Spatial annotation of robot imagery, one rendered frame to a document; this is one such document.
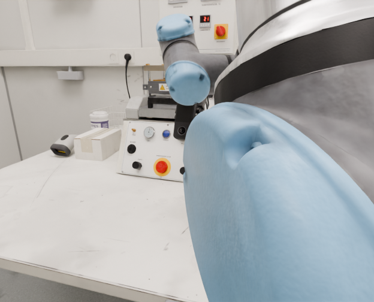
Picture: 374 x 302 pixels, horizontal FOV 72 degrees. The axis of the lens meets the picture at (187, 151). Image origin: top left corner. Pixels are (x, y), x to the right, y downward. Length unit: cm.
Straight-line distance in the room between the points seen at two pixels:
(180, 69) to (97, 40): 135
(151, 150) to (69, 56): 110
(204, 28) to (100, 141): 62
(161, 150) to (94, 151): 32
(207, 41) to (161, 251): 86
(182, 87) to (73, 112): 153
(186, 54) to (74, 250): 44
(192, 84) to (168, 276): 34
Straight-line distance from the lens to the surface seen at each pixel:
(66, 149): 115
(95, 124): 129
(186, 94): 47
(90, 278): 53
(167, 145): 85
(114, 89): 173
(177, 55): 49
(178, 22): 55
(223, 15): 115
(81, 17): 184
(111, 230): 63
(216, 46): 114
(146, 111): 90
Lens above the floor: 110
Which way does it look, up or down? 18 degrees down
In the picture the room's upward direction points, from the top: straight up
